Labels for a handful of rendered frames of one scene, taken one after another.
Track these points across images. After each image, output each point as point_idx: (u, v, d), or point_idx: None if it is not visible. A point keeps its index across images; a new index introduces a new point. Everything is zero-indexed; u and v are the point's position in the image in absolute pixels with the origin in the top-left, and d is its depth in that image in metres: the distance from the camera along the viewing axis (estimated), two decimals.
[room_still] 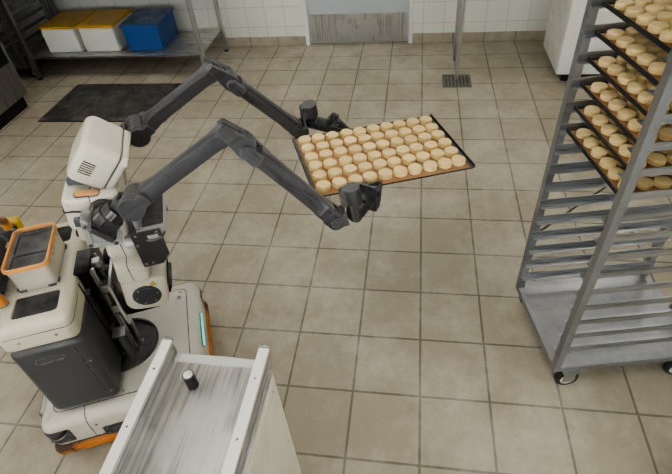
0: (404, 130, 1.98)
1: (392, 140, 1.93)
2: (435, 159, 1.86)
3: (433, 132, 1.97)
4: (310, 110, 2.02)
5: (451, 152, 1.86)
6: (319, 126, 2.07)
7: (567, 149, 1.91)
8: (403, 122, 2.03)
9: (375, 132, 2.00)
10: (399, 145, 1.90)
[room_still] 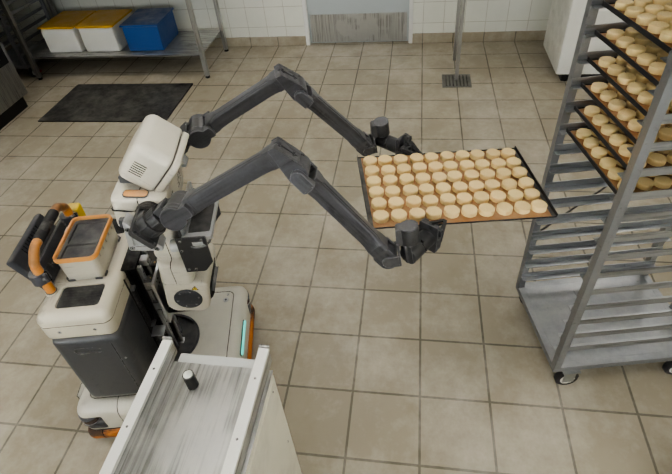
0: (481, 163, 1.78)
1: (466, 172, 1.74)
2: (512, 201, 1.64)
3: (514, 168, 1.75)
4: (381, 128, 1.87)
5: (532, 195, 1.64)
6: (389, 146, 1.91)
7: (567, 149, 1.91)
8: (481, 153, 1.83)
9: (448, 160, 1.82)
10: (473, 180, 1.71)
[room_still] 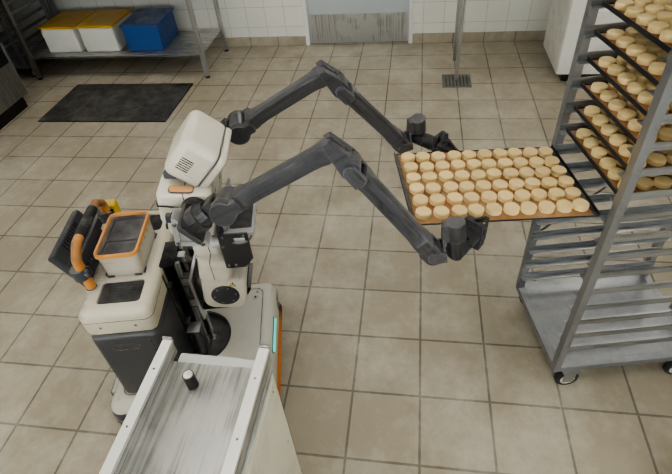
0: (520, 161, 1.78)
1: (505, 170, 1.74)
2: (553, 200, 1.65)
3: (553, 167, 1.75)
4: (418, 125, 1.87)
5: (573, 194, 1.64)
6: (425, 143, 1.91)
7: (567, 149, 1.91)
8: (519, 151, 1.83)
9: (486, 158, 1.82)
10: (513, 178, 1.71)
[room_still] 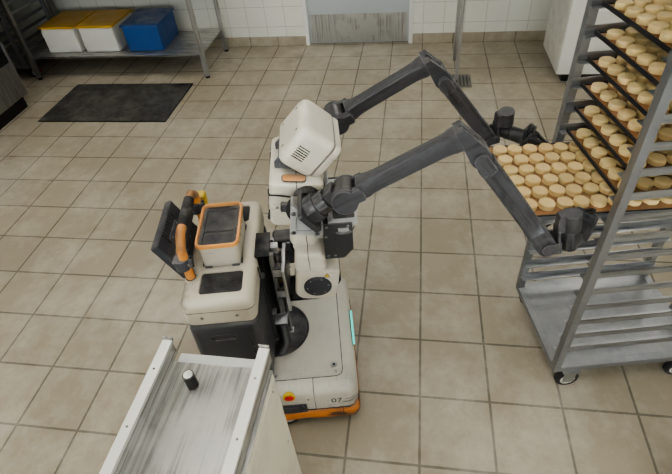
0: None
1: None
2: None
3: None
4: (508, 118, 1.87)
5: None
6: (513, 136, 1.91)
7: None
8: None
9: (578, 150, 1.82)
10: None
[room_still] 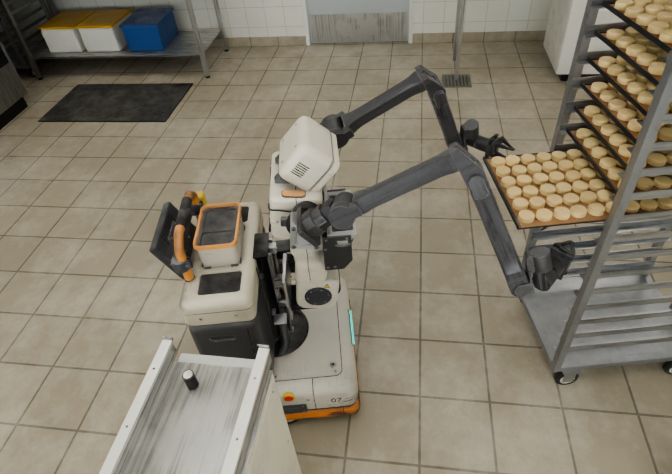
0: None
1: None
2: None
3: None
4: (473, 131, 1.98)
5: None
6: (479, 145, 2.03)
7: (567, 149, 1.91)
8: None
9: (576, 158, 1.84)
10: None
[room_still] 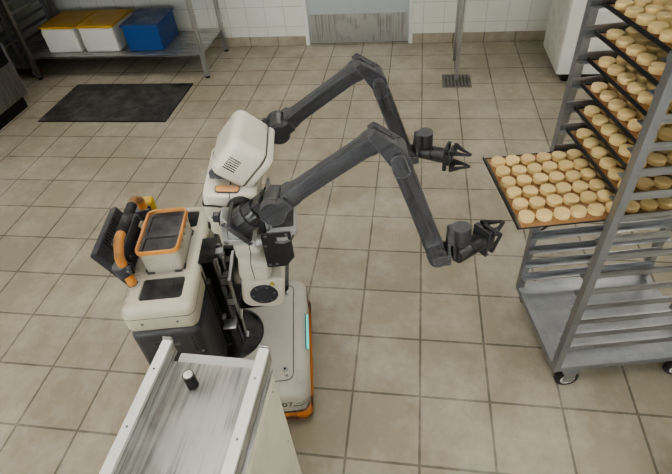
0: None
1: None
2: None
3: None
4: (425, 139, 1.88)
5: None
6: None
7: (567, 149, 1.91)
8: None
9: (576, 158, 1.84)
10: None
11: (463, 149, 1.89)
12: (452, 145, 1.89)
